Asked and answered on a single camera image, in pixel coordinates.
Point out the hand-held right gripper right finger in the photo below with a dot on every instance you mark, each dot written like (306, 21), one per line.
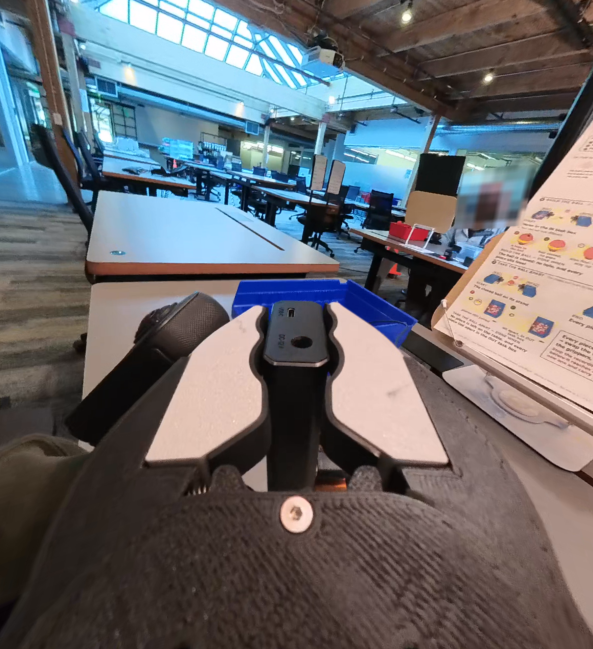
(382, 395)

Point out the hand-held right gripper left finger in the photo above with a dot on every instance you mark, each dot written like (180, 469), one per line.
(210, 390)

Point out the black USB hub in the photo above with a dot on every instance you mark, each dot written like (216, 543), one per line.
(296, 405)

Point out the person's left forearm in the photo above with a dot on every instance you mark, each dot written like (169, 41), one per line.
(12, 507)

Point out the grey desk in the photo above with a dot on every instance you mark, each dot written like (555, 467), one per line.
(118, 329)

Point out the wood-edged neighbouring desk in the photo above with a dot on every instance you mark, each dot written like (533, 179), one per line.
(174, 233)

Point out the desk with red bin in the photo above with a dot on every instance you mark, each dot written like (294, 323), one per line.
(418, 252)

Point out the long background desk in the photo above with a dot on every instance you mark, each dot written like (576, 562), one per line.
(144, 175)

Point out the blue plastic bin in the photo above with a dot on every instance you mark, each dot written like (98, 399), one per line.
(367, 309)

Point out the orange cone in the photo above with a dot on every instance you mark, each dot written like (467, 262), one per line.
(393, 269)

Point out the clear acrylic sign holder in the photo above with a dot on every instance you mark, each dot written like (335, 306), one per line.
(424, 237)

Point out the red plastic bin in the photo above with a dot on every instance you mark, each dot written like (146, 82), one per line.
(403, 230)

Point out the black office chair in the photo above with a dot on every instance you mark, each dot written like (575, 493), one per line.
(378, 210)
(321, 215)

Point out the cardboard sheet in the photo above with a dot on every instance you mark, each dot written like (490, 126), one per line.
(428, 208)

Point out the printed instruction sheet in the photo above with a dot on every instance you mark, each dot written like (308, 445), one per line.
(555, 284)

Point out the black upright panel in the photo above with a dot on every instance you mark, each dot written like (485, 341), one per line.
(441, 172)

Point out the wooden column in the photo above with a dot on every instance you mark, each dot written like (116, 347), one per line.
(47, 76)

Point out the ceiling projector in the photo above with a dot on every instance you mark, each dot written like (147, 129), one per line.
(321, 57)

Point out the black frame pole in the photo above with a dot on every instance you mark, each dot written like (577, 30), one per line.
(580, 111)
(60, 172)

